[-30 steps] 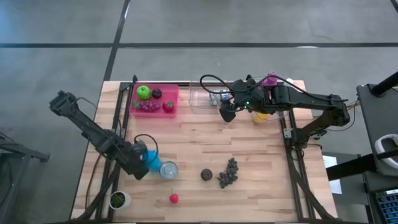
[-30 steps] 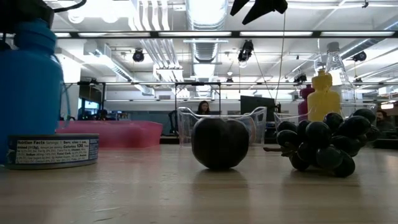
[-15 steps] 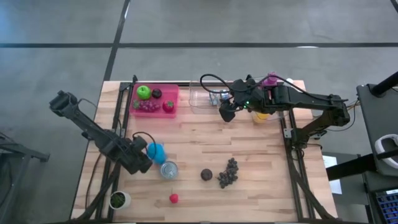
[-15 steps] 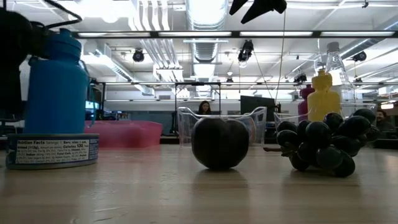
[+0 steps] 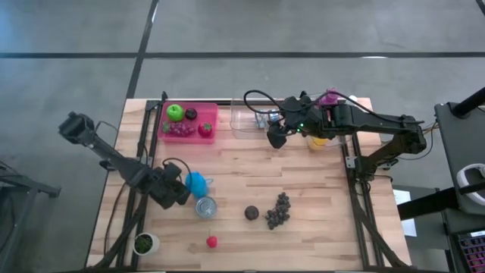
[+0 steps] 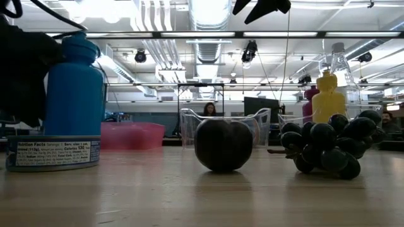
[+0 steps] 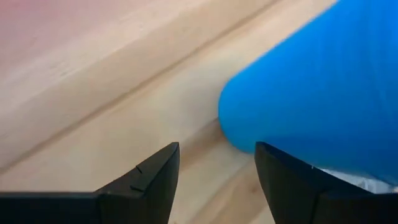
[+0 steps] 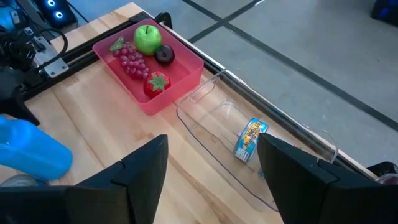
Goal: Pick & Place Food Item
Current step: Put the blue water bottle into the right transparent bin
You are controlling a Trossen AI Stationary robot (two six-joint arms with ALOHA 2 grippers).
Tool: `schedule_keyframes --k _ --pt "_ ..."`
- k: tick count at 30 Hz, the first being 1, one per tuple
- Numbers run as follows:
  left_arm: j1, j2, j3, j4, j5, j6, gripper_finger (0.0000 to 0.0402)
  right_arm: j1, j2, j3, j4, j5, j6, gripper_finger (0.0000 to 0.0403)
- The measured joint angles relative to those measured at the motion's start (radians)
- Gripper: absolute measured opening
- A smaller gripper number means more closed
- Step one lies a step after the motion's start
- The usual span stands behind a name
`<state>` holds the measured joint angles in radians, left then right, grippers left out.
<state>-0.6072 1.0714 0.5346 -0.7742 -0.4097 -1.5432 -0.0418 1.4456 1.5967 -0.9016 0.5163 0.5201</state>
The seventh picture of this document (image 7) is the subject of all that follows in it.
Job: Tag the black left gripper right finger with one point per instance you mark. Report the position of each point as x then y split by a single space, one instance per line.
304 202

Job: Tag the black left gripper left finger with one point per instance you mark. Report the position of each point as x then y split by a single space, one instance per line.
124 205

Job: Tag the blue plastic squeeze bottle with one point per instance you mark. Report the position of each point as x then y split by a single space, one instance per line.
311 93

